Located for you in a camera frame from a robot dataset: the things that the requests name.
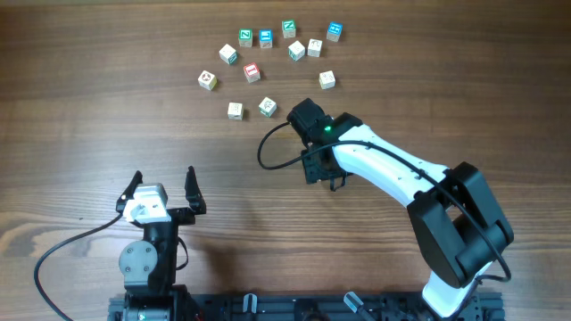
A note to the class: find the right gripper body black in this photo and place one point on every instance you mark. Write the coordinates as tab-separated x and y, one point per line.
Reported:
335	175

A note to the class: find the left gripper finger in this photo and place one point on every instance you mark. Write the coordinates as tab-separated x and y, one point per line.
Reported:
128	193
193	194

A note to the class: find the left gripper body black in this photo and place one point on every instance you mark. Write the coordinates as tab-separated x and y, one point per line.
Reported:
184	217

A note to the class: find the white block leaf picture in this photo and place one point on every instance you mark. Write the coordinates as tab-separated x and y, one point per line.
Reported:
267	107

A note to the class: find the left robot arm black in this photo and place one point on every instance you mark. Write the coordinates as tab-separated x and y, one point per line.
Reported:
149	266

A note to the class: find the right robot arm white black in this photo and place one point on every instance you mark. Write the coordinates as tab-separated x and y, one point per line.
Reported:
459	225

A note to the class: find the white block yellow C side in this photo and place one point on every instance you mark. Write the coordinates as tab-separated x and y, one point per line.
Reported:
327	79

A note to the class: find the white block green N side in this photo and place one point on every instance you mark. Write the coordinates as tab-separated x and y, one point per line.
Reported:
296	50

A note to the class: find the white block blue side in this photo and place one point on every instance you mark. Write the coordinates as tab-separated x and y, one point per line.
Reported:
235	111

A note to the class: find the red top block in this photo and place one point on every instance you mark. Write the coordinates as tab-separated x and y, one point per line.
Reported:
252	72

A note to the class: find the white block number two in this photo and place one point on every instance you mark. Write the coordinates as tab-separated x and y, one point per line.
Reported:
314	48

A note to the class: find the blue block far right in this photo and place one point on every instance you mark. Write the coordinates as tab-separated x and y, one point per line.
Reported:
334	31

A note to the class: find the blue top block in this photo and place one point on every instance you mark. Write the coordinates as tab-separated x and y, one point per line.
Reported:
266	38

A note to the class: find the green N block right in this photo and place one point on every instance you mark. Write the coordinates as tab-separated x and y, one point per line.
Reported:
289	29

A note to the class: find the green N block left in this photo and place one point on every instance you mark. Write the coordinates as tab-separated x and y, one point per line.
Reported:
245	37

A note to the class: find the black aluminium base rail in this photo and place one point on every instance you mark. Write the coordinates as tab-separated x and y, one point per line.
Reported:
385	306

